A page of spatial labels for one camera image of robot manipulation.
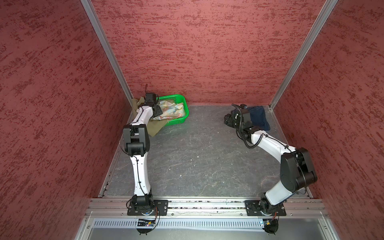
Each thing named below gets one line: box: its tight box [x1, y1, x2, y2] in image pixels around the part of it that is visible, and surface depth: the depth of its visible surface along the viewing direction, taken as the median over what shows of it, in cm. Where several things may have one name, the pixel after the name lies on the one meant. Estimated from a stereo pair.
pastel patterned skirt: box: [151, 100, 185, 121], surface depth 113 cm
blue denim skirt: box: [249, 105, 271, 131], surface depth 112 cm
